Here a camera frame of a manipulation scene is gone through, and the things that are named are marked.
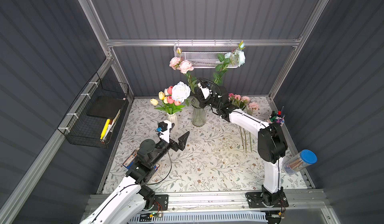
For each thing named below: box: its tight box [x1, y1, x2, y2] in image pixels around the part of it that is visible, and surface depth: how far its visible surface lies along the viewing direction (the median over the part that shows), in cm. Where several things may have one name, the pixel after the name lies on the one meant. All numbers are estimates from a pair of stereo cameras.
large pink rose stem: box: [234, 94, 246, 109], surface depth 118 cm
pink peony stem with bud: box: [169, 47, 198, 94], surface depth 79 cm
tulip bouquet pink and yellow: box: [150, 85, 186, 115], surface depth 81 cm
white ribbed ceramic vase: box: [167, 112, 178, 132], surface depth 91 cm
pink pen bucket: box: [268, 106, 286, 126], surface depth 93 cm
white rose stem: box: [171, 81, 191, 104], surface depth 64 cm
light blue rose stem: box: [213, 40, 246, 85], surface depth 77 cm
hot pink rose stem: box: [228, 92, 241, 108], surface depth 118 cm
